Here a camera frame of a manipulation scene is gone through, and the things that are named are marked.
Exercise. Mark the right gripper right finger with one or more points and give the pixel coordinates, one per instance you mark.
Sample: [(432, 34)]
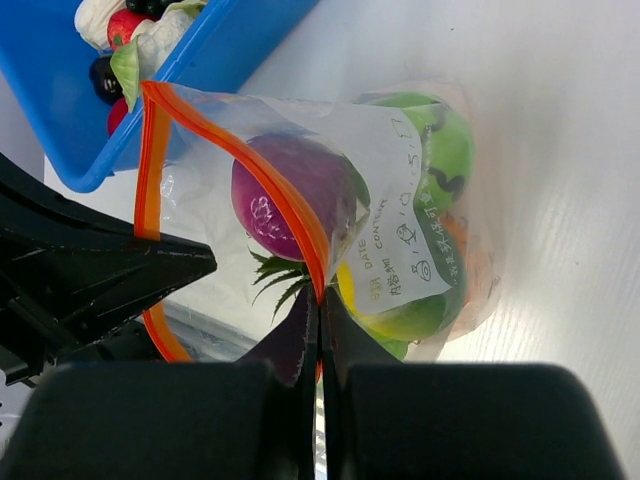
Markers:
[(345, 343)]

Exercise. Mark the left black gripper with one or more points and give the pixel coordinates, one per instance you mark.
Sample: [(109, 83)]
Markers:
[(75, 281)]

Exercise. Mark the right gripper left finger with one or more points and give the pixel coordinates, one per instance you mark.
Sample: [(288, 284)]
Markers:
[(290, 347)]

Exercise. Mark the toy pineapple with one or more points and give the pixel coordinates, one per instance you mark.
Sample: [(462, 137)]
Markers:
[(272, 272)]

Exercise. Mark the yellow-green toy mango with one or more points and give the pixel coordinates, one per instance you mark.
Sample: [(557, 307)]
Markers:
[(413, 320)]

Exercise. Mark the clear orange-zip bag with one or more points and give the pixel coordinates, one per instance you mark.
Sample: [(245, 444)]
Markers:
[(322, 182)]

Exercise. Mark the toy orange persimmon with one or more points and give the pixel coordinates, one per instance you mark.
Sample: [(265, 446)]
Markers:
[(477, 261)]

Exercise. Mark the green striped toy melon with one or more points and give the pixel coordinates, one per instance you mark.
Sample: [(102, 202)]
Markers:
[(448, 146)]

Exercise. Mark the dark toy eggplant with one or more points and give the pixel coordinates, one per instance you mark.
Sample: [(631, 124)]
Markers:
[(105, 84)]

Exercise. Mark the toy lettuce cabbage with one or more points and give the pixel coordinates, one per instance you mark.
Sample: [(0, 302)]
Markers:
[(143, 56)]

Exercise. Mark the small red toy tomato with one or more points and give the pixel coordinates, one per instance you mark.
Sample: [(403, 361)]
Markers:
[(121, 27)]

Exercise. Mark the white toy radish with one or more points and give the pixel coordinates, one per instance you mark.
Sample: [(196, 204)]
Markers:
[(91, 21)]

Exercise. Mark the dark toy grapes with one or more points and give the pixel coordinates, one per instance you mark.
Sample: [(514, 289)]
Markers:
[(151, 8)]

